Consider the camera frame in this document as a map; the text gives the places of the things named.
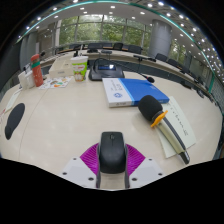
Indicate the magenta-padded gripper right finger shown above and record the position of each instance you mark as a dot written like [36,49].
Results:
[146,173]

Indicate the red bottle with green band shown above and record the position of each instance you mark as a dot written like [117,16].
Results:
[37,71]

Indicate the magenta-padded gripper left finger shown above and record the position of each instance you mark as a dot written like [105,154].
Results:
[78,173]

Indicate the white cardboard box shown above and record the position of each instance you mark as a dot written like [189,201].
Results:
[60,70]

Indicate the ceiling lights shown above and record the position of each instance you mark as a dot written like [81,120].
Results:
[83,12]

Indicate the glass window wall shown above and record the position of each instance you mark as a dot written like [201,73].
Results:
[113,31]

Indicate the green printed paper cup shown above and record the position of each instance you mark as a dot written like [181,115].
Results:
[79,69]

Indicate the cream paper booklet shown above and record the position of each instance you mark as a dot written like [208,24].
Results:
[181,125]

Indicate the blue and white book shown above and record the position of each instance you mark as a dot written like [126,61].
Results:
[140,91]

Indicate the colourful sticker sheet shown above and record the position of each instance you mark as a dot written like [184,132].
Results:
[56,83]

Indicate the long curved conference desk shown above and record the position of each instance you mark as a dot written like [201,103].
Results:
[126,57]

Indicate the black computer mouse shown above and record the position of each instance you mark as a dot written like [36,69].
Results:
[112,153]

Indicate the black mouse pad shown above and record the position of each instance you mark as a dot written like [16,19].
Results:
[14,120]

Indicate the cream sheet with red heading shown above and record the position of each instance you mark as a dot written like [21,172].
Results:
[12,100]

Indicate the black office chairs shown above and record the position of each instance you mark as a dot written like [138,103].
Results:
[135,49]

